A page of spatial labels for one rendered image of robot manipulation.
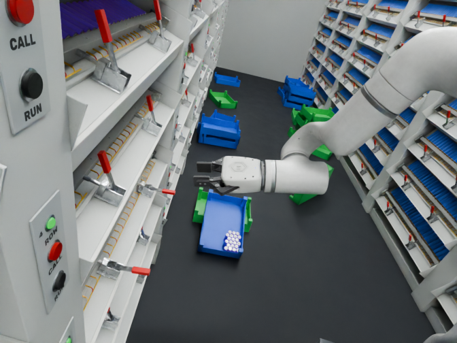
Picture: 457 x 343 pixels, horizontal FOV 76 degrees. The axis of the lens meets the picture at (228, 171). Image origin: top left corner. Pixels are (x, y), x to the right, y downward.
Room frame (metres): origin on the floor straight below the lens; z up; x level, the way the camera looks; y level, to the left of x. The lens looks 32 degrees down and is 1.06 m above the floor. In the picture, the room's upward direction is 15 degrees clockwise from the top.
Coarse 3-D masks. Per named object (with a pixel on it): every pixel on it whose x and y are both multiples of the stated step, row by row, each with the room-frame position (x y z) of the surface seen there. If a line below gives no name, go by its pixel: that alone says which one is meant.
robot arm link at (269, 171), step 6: (270, 162) 0.65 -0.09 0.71; (264, 168) 0.63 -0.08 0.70; (270, 168) 0.63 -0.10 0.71; (264, 174) 0.62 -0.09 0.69; (270, 174) 0.61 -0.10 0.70; (264, 180) 0.61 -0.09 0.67; (270, 180) 0.61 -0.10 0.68; (264, 186) 0.62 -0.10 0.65; (270, 186) 0.61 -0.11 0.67; (264, 192) 0.62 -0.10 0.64; (270, 192) 0.62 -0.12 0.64
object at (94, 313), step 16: (160, 160) 0.81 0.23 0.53; (144, 176) 0.69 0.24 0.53; (160, 176) 0.73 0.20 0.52; (128, 208) 0.54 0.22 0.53; (144, 208) 0.57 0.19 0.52; (128, 224) 0.50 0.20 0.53; (112, 240) 0.44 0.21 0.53; (128, 240) 0.45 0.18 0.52; (112, 256) 0.40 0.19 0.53; (128, 256) 0.42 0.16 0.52; (96, 272) 0.35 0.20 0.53; (96, 288) 0.32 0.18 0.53; (112, 288) 0.34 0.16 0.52; (96, 304) 0.29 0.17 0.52; (96, 320) 0.27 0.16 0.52; (96, 336) 0.25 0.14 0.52
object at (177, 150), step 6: (186, 120) 1.50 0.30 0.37; (186, 126) 1.50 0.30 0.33; (186, 132) 1.44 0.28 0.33; (180, 138) 1.32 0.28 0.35; (180, 144) 1.29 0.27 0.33; (174, 150) 1.21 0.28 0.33; (180, 150) 1.24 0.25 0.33; (174, 156) 1.16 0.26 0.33; (174, 162) 1.12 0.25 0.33; (174, 168) 1.05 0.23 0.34
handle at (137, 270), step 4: (116, 264) 0.36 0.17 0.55; (116, 268) 0.36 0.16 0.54; (120, 268) 0.36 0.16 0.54; (124, 268) 0.37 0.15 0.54; (128, 268) 0.37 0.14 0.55; (132, 268) 0.37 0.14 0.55; (136, 268) 0.37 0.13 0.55; (140, 268) 0.37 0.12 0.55; (144, 268) 0.38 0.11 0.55; (148, 268) 0.38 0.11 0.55; (132, 272) 0.36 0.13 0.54; (136, 272) 0.36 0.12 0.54; (140, 272) 0.37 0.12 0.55; (144, 272) 0.37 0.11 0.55; (148, 272) 0.37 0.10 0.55
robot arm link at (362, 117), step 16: (352, 96) 0.63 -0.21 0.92; (368, 96) 0.58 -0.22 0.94; (352, 112) 0.59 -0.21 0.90; (368, 112) 0.57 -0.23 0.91; (384, 112) 0.56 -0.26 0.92; (304, 128) 0.70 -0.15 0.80; (320, 128) 0.64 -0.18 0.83; (336, 128) 0.60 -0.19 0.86; (352, 128) 0.58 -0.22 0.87; (368, 128) 0.57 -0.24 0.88; (288, 144) 0.72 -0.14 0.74; (304, 144) 0.71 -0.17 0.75; (320, 144) 0.71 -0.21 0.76; (336, 144) 0.59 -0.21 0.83; (352, 144) 0.58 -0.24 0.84
